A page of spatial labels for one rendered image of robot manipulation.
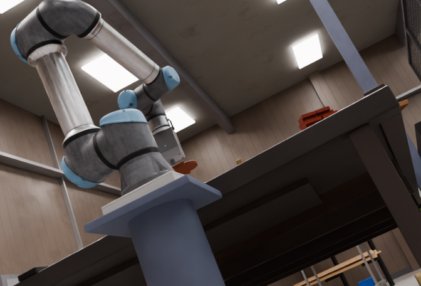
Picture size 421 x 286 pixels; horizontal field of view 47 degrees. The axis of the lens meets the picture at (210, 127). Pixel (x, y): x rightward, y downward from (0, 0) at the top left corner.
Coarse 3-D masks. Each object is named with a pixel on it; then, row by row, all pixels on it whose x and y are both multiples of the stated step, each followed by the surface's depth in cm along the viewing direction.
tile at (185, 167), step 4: (176, 164) 161; (180, 164) 160; (184, 164) 161; (188, 164) 162; (192, 164) 164; (196, 164) 166; (176, 168) 161; (180, 168) 163; (184, 168) 164; (188, 168) 166; (192, 168) 168; (180, 172) 167; (184, 172) 168; (188, 172) 170
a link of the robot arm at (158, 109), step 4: (160, 100) 176; (156, 104) 171; (160, 104) 173; (156, 108) 171; (160, 108) 172; (152, 112) 170; (156, 112) 170; (160, 112) 171; (164, 112) 172; (144, 116) 170; (148, 116) 170; (152, 116) 170; (156, 116) 170; (148, 120) 170
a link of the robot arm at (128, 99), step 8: (136, 88) 164; (120, 96) 163; (128, 96) 161; (136, 96) 161; (144, 96) 161; (120, 104) 162; (128, 104) 160; (136, 104) 161; (144, 104) 162; (152, 104) 169; (144, 112) 167
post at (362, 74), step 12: (312, 0) 344; (324, 0) 340; (324, 12) 339; (324, 24) 337; (336, 24) 333; (336, 36) 332; (348, 36) 328; (348, 48) 326; (348, 60) 325; (360, 60) 322; (360, 72) 320; (360, 84) 318; (372, 84) 315; (408, 144) 299; (420, 156) 295; (420, 168) 294; (420, 180) 292
